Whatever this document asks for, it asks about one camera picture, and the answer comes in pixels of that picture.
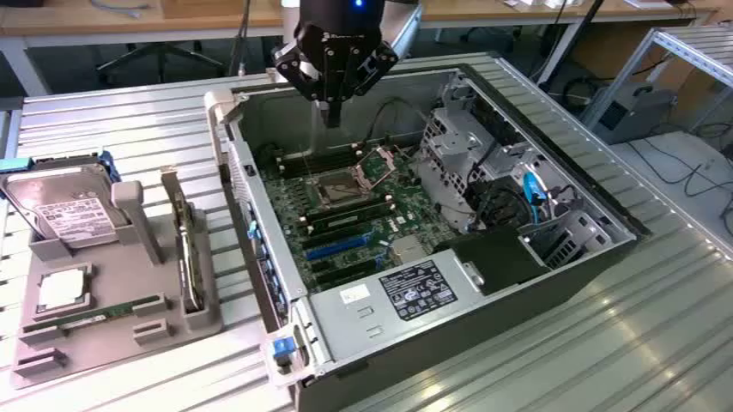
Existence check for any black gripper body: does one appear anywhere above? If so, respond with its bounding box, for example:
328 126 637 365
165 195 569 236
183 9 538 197
294 0 383 103

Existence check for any Nvidia Quadro graphics card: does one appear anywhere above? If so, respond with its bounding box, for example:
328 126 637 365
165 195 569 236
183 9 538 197
159 166 205 311

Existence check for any black RAM slot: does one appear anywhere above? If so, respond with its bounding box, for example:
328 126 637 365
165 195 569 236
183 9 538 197
280 154 366 178
275 142 359 161
277 150 363 172
277 147 362 167

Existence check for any black chair base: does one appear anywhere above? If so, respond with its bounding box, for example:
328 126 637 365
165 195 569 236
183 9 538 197
93 40 225 85

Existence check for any metal socket cover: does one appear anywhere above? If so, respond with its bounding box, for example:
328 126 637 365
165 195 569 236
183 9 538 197
351 144 398 185

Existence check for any thin locking lever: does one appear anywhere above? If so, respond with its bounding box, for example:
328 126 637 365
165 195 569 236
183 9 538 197
296 142 318 185

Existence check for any CPU socket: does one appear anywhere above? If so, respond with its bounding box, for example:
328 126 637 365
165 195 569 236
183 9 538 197
311 170 368 208

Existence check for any silver disk bay cage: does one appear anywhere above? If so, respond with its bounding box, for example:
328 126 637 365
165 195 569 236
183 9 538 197
415 106 519 235

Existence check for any labelled RAM stick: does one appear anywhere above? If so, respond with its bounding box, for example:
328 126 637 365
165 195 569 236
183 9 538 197
307 200 394 227

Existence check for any green motherboard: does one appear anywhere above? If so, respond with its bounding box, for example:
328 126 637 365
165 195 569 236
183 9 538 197
253 141 463 297

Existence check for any long black expansion slot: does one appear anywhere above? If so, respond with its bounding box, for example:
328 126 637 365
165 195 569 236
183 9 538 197
300 228 375 251
314 259 383 288

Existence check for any wooden desk with white legs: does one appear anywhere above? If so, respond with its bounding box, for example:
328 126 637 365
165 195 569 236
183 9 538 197
0 0 287 98
416 0 721 85

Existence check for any silver chipset heat sink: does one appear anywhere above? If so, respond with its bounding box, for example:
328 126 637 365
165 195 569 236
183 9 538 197
391 238 426 264

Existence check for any blue expansion slot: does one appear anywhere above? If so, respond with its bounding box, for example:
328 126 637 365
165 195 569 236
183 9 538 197
304 239 374 262

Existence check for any grey box unit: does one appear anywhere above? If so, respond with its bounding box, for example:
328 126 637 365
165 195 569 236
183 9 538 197
593 82 678 146

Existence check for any black air shroud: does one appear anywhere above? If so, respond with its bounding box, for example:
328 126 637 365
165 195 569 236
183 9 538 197
434 225 554 297

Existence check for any hard disk with blue carrier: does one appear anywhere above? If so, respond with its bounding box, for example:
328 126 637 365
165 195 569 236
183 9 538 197
0 148 132 251

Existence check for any perforated silver disk bay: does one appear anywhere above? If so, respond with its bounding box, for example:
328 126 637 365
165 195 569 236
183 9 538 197
518 205 611 270

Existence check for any silver power supply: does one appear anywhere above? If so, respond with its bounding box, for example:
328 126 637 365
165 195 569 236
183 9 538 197
296 249 487 364

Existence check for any grey parts rack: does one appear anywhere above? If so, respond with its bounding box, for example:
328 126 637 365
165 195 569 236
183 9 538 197
10 179 224 391

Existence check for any open black PC case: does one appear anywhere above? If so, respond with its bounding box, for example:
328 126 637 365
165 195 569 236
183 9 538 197
204 63 654 412

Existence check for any silver CPU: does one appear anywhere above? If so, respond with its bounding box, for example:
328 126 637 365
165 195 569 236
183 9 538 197
34 270 91 312

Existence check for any green RAM stick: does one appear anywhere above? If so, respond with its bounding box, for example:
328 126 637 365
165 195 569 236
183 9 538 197
21 295 161 332

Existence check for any looped black wire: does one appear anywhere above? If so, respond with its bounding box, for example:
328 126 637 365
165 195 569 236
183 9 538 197
366 97 430 145

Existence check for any hanging black cable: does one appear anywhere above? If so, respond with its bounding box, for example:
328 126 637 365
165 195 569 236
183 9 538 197
229 0 253 77

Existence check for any light blue cable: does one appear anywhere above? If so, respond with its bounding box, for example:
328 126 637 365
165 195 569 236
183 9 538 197
89 0 151 19

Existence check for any blue SATA wire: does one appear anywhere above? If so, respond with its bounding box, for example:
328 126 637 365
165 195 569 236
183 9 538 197
520 171 545 227

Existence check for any aluminium slat frame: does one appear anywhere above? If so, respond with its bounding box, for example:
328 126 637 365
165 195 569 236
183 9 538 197
578 24 733 135

